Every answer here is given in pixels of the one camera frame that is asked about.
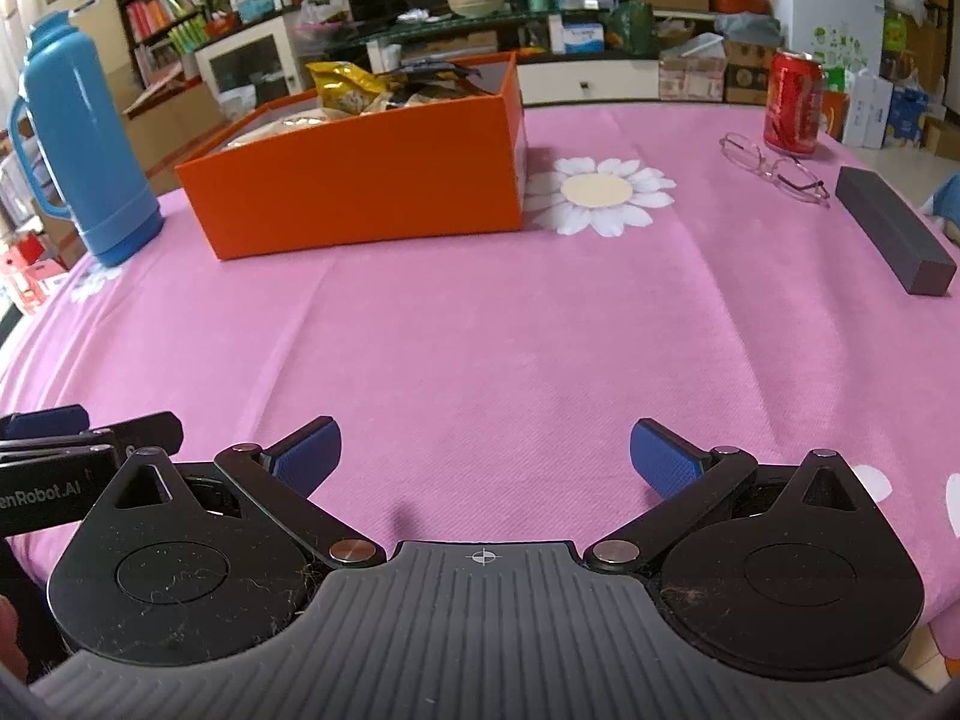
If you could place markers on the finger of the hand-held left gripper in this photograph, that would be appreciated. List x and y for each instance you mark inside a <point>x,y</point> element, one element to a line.
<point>49,420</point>
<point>150,431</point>

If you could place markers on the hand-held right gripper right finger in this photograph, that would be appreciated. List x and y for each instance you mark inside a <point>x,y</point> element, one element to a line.
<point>664,461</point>

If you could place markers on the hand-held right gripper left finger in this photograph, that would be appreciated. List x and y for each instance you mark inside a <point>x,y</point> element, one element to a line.
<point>309,454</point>

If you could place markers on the orange cardboard box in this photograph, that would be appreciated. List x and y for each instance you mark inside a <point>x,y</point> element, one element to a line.
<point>360,172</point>

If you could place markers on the clear bag of puffed snacks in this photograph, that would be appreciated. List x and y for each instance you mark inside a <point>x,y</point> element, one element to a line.
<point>281,127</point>

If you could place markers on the gold snack packet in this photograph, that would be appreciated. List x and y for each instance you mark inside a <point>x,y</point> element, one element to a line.
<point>349,86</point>

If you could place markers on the black snack packet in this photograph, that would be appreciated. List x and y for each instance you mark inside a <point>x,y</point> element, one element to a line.
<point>442,86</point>

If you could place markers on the person's left hand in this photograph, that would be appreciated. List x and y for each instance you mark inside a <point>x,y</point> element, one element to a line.
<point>13,641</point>

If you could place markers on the red boxes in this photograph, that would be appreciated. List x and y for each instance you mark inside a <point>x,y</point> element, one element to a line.
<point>30,274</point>

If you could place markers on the pink flowered tablecloth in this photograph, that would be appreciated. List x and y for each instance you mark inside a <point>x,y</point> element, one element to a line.
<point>487,345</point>

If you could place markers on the blue thermos jug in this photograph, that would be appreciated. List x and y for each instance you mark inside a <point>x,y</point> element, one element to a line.
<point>82,142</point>

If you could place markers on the stack of cardboard boxes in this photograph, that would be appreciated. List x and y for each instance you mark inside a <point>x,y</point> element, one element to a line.
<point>176,127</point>

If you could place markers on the thin-framed eyeglasses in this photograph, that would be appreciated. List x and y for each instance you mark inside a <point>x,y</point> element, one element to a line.
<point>780,172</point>

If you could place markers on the dark grey rectangular block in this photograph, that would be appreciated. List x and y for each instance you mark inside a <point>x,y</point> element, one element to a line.
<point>892,232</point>

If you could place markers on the red soda can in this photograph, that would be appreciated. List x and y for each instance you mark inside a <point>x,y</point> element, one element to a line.
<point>793,105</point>

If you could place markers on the white cabinet with glass door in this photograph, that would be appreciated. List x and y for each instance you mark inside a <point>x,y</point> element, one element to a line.
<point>244,64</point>

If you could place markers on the blue striped cushion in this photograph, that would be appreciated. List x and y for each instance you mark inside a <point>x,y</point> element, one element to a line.
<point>949,206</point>

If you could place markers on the white tv stand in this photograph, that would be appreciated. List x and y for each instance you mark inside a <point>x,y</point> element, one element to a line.
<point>592,82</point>

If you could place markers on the standing air conditioner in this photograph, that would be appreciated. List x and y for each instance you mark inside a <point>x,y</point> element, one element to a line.
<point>82,15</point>

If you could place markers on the white carton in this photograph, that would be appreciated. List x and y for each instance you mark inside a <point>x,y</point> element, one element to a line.
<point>866,109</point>

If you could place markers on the blue carton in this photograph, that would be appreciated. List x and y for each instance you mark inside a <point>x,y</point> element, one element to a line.
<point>907,116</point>

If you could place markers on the black bookshelf with books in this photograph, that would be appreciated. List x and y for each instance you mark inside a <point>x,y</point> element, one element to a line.
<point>161,7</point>

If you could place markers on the white chest freezer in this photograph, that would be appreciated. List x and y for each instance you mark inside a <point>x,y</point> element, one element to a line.
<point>810,4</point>

